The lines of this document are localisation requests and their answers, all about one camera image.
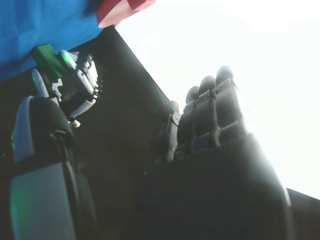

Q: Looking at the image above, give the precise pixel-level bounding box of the green cube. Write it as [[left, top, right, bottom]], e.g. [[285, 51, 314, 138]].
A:
[[30, 43, 69, 79]]

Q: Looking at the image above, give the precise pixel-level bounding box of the red block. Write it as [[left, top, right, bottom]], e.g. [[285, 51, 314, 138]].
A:
[[125, 0, 157, 12]]

